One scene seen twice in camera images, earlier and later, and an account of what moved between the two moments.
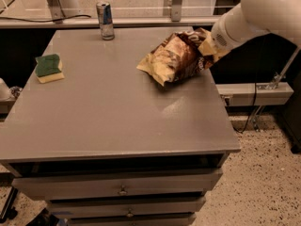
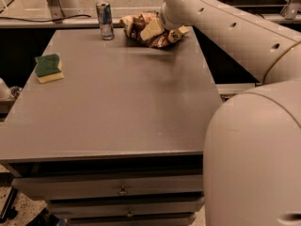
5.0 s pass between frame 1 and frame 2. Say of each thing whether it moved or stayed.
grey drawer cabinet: stayed
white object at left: stayed
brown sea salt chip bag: moved
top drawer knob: stayed
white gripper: moved
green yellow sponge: stayed
